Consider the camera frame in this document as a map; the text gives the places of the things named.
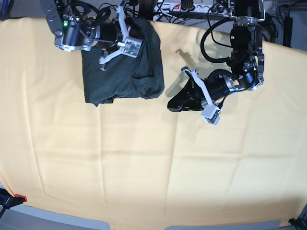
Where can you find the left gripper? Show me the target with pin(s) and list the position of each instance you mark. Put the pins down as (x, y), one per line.
(201, 94)

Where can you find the red and black clamp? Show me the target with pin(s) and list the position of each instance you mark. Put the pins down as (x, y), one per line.
(7, 200)

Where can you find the white power strip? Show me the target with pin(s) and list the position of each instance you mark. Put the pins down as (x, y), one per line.
(176, 7)

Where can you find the dark green long-sleeve shirt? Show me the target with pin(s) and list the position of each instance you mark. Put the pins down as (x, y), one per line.
(125, 77)

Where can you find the black clamp right corner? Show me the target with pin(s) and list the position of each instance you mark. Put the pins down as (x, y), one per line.
(299, 223)

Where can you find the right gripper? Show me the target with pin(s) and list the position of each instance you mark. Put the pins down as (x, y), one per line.
(115, 38)

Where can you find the yellow table cloth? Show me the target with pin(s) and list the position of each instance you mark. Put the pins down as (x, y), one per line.
(133, 163)

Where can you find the black upright post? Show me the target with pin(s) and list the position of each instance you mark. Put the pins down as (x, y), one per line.
(287, 30)

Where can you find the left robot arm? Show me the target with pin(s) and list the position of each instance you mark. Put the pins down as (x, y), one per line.
(246, 62)

